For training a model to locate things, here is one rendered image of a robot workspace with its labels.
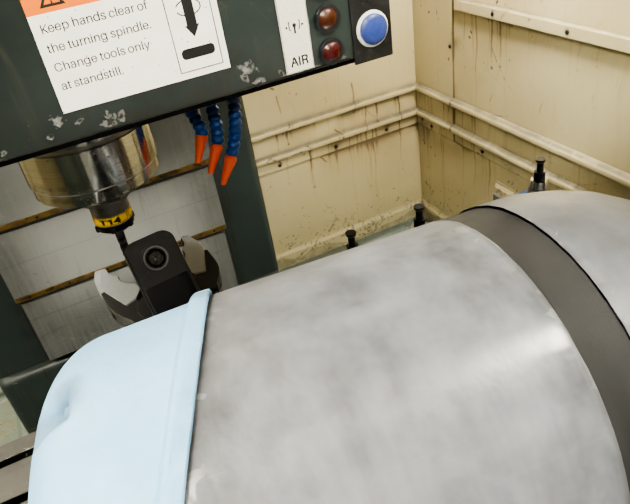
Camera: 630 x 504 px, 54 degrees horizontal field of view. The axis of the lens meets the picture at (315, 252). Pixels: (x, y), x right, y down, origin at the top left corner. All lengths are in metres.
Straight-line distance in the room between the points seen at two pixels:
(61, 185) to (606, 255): 0.65
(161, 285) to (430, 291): 0.42
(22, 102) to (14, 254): 0.79
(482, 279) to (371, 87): 1.77
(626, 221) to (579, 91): 1.31
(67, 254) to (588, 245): 1.25
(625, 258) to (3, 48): 0.50
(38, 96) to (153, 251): 0.16
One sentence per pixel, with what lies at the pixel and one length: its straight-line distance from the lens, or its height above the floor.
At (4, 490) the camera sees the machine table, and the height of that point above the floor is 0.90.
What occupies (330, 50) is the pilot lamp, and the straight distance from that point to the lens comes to 0.64.
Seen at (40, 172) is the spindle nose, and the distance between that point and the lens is 0.76.
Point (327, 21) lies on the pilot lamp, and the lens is 0.63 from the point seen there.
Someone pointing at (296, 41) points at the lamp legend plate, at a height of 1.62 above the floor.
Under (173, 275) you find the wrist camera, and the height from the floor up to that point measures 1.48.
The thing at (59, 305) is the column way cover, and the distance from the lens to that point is 1.43.
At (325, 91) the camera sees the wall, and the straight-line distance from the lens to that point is 1.85.
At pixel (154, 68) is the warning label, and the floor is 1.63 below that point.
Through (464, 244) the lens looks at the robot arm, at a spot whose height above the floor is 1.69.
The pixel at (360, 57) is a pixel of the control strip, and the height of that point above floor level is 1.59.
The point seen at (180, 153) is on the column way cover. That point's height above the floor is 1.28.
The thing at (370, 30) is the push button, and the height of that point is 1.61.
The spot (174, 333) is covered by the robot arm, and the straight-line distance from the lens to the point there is 0.16.
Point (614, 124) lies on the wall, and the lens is 1.45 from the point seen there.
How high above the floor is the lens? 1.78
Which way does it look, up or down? 34 degrees down
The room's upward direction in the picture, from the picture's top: 9 degrees counter-clockwise
